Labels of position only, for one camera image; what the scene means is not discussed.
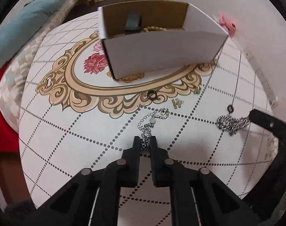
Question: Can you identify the patterned white tablecloth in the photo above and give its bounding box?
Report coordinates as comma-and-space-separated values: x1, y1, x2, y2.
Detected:
19, 12, 278, 207

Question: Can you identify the thick silver chain bracelet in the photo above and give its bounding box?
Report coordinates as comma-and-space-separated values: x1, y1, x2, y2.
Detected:
216, 113, 251, 136

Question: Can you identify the red bed sheet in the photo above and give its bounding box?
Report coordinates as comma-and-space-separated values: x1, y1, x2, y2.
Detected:
0, 63, 19, 152

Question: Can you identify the wooden bead bracelet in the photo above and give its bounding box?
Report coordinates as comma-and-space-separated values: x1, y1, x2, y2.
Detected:
142, 26, 168, 34

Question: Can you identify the wooden bed frame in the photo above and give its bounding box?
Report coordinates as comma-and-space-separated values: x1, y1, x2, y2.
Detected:
0, 152, 31, 210

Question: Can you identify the thin silver chain necklace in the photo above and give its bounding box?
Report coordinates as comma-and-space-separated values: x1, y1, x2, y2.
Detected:
136, 108, 170, 152

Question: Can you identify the pink plush toy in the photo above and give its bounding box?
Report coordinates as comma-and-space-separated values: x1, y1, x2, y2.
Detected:
219, 15, 236, 37

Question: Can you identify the white cardboard box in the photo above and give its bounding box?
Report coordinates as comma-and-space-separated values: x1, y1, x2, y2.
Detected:
98, 0, 228, 79

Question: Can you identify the teal blanket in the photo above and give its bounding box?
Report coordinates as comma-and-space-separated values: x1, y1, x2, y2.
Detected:
0, 0, 66, 68

